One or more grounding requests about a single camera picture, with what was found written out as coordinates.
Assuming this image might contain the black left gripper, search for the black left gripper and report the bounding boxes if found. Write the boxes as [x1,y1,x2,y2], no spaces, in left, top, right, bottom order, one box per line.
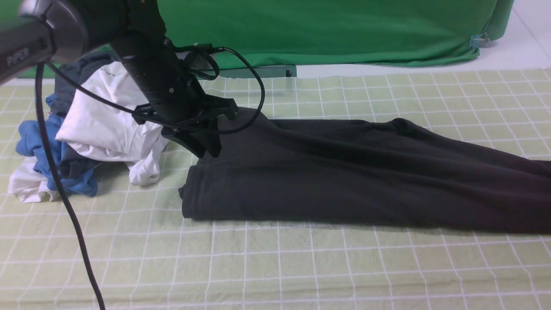
[111,34,238,158]

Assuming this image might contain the dark gray long-sleeved shirt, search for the dark gray long-sleeved shirt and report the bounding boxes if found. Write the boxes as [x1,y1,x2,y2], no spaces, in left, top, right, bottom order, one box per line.
[179,115,551,234]

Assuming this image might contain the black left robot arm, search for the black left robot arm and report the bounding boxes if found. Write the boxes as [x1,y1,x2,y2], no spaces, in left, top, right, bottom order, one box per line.
[1,0,244,158]

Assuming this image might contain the white crumpled shirt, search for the white crumpled shirt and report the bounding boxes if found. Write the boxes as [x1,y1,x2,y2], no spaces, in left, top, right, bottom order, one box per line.
[56,62,168,186]

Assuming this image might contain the green backdrop cloth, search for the green backdrop cloth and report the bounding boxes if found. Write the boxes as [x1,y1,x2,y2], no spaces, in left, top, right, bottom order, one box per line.
[158,0,513,67]

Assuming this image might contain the dark gray crumpled garment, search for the dark gray crumpled garment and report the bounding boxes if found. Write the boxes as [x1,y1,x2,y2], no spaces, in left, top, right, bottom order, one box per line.
[51,51,121,118]

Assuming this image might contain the light green checkered tablecloth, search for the light green checkered tablecloth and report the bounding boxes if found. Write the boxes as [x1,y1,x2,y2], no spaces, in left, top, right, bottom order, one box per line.
[0,69,551,310]

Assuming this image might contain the blue crumpled garment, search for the blue crumpled garment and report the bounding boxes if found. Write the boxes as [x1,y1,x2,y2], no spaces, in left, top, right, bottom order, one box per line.
[15,112,99,197]

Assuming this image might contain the white garment under pile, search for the white garment under pile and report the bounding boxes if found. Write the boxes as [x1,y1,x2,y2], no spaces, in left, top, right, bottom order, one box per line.
[8,157,59,203]

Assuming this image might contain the blue binder clip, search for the blue binder clip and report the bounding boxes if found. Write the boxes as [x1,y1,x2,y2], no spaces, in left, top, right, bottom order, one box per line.
[468,33,491,50]

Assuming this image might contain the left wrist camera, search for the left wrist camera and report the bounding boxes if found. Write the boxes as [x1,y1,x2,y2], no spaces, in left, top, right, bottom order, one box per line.
[173,43,220,81]

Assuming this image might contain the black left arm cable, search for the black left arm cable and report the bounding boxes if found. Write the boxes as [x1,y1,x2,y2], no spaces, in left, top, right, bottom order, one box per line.
[34,46,266,310]

